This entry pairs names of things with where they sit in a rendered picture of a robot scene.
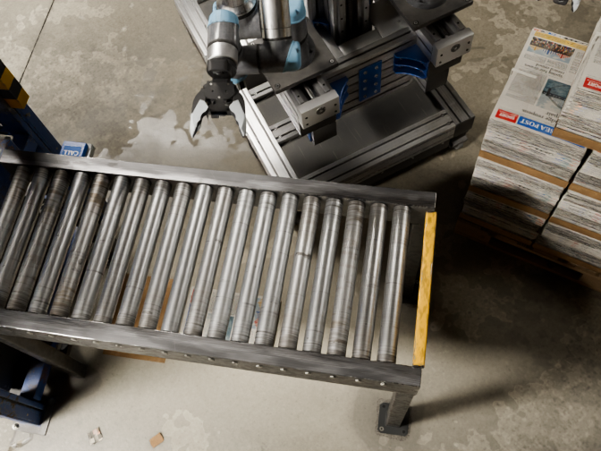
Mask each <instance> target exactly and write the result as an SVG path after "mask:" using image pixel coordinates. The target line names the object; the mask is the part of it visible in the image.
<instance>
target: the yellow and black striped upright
mask: <svg viewBox="0 0 601 451"><path fill-rule="evenodd" d="M0 95H1V96H2V97H3V99H4V100H5V101H6V102H7V103H8V105H9V106H10V107H12V108H22V109H24V108H25V106H26V104H27V102H28V100H29V97H30V96H29V95H28V93H27V92H26V91H25V90H24V88H23V87H22V85H21V84H20V83H19V82H18V81H17V80H16V78H15V77H14V76H13V74H12V73H11V72H10V71H9V69H8V68H7V67H6V66H5V64H4V63H3V62H2V60H1V59H0Z"/></svg>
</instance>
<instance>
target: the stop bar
mask: <svg viewBox="0 0 601 451"><path fill-rule="evenodd" d="M436 215H437V212H435V211H427V212H426V219H425V229H424V239H423V250H422V260H421V270H420V280H419V299H418V309H417V320H416V330H415V340H414V351H413V361H412V367H413V368H420V369H424V368H425V359H426V348H427V326H428V315H429V304H430V293H431V282H432V270H433V259H434V248H435V237H436Z"/></svg>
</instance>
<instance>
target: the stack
mask: <svg viewBox="0 0 601 451"><path fill-rule="evenodd" d="M587 46H588V43H586V42H582V41H579V40H577V39H574V38H568V37H565V36H563V35H559V34H556V33H553V32H550V31H547V30H541V29H538V28H534V29H533V30H532V31H531V33H530V35H529V38H528V40H527V42H526V44H525V46H524V48H523V49H522V51H521V54H520V57H519V59H518V61H517V63H516V65H515V67H514V68H512V71H513V72H511V73H512V75H510V76H511V77H509V80H508V81H507V83H506V85H505V87H504V90H503V92H502V94H501V96H500V98H499V99H498V101H497V103H496V105H495V109H494V111H493V113H492V114H491V116H490V118H489V121H488V125H487V131H486V133H485V136H484V139H483V143H482V145H481V150H483V151H485V152H488V153H491V154H493V155H496V156H498V157H503V158H506V159H508V160H511V161H513V162H516V163H519V164H521V165H524V166H528V167H530V168H533V169H536V170H538V171H540V172H543V173H545V174H550V175H551V176H554V177H557V178H559V179H562V180H564V181H566V182H569V180H570V179H571V178H572V177H573V174H574V173H575V172H576V173H575V175H574V177H573V179H572V183H575V184H577V185H580V186H582V187H585V188H588V189H590V190H593V191H597V192H600V193H601V152H598V151H595V150H593V149H588V148H585V147H582V146H581V145H578V144H575V143H572V142H569V141H567V140H562V139H559V138H556V137H554V136H552V132H553V130H554V127H555V124H556V122H557V119H558V117H559V114H560V113H561V110H562V108H563V104H564V101H565V99H566V98H567V95H568V93H569V90H570V88H571V85H572V83H573V80H574V78H575V75H576V73H577V71H578V69H579V66H580V62H581V60H582V57H583V56H584V53H585V51H586V49H587ZM570 183H571V181H570V182H569V184H568V185H567V187H566V188H563V187H560V186H558V185H555V184H552V183H549V182H546V181H544V180H541V179H538V178H536V177H534V176H531V175H528V174H524V173H522V172H520V171H517V170H514V169H512V168H510V167H507V166H503V165H500V164H498V163H496V162H493V161H490V160H488V159H485V158H482V157H478V159H477V161H476V165H475V170H474V172H473V175H472V178H471V181H470V185H471V186H474V187H477V188H479V189H481V190H484V191H489V192H492V193H493V194H496V195H499V196H502V197H504V198H506V199H509V200H513V201H516V202H519V203H520V204H523V205H526V206H528V207H531V208H534V209H537V210H539V211H542V212H544V213H547V214H549V213H550V212H551V211H552V210H553V212H551V213H552V215H551V214H550V215H551V217H555V218H558V219H561V220H563V221H565V222H568V223H571V224H574V225H576V226H580V227H582V228H585V229H588V230H589V231H592V232H595V233H597V234H601V201H600V200H596V199H593V198H590V197H588V196H586V195H583V194H580V193H577V192H575V191H571V190H569V189H568V188H569V187H570V186H569V185H570ZM463 203H464V205H463V208H462V210H461V213H463V214H465V215H468V216H470V217H474V218H476V219H478V220H481V221H483V222H486V223H488V224H490V225H492V226H496V227H499V228H501V229H503V230H505V231H507V232H510V233H512V234H516V235H518V236H520V237H522V238H524V239H527V240H529V241H533V239H534V240H535V239H536V240H535V243H537V244H540V245H542V246H545V247H547V248H549V249H552V250H554V251H559V252H560V253H563V254H565V255H568V256H570V257H573V258H574V259H577V260H581V261H583V262H586V263H588V264H590V265H592V266H595V267H597V268H601V241H599V240H596V239H594V238H591V237H588V236H586V235H584V234H580V233H577V232H575V231H572V230H571V229H568V228H565V227H563V226H560V225H557V224H554V223H552V222H549V221H548V219H550V218H548V219H547V220H546V219H544V218H542V217H537V216H535V215H532V214H530V213H528V212H525V211H522V210H520V209H517V208H514V207H511V206H508V205H506V204H503V203H501V202H499V201H496V200H492V199H489V198H487V197H485V196H482V195H479V194H477V193H475V192H473V191H467V193H466V195H465V197H464V202H463ZM549 217H550V216H549ZM453 232H454V233H456V234H459V235H462V236H464V237H467V238H469V239H471V240H473V241H475V242H478V243H482V244H484V245H486V246H488V247H490V248H493V249H495V250H498V251H501V252H503V253H506V254H508V255H510V256H513V257H514V258H517V259H519V260H523V261H525V262H528V263H529V264H532V265H534V266H537V267H539V268H542V269H544V270H547V271H549V272H552V273H554V274H556V275H558V276H561V277H564V278H567V279H569V280H571V281H573V282H576V283H578V284H581V285H584V286H586V287H588V288H591V289H593V290H596V291H598V292H600V293H601V274H599V273H597V272H595V271H593V270H590V269H587V268H584V267H582V266H579V265H577V264H574V263H572V262H569V261H567V260H563V259H561V258H558V257H556V256H554V255H552V254H549V253H546V252H544V251H541V250H538V249H536V248H533V247H532V244H531V245H530V246H529V245H527V244H525V243H521V242H519V241H517V240H514V239H512V238H510V237H508V236H505V235H503V234H499V233H497V232H495V231H492V230H490V229H488V228H485V227H484V226H481V225H477V224H475V223H472V222H470V221H468V220H466V219H464V218H461V217H458V219H457V223H456V226H455V228H454V230H453ZM491 237H494V238H495V239H498V240H500V241H503V242H505V243H509V244H511V245H513V246H516V247H518V248H521V249H523V250H525V251H529V252H531V253H533V254H536V255H538V256H540V257H542V258H545V259H547V260H551V261H553V262H555V263H558V264H560V265H563V266H565V267H567V268H570V269H573V270H575V271H578V272H580V273H581V274H580V275H579V274H576V273H574V272H572V271H570V270H568V269H565V268H561V267H559V266H556V265H555V264H552V263H550V262H547V261H545V260H542V259H540V258H537V257H535V256H532V255H530V254H528V253H526V252H523V251H519V250H517V249H514V248H513V247H510V246H508V245H506V244H503V243H500V242H498V241H495V240H493V239H491Z"/></svg>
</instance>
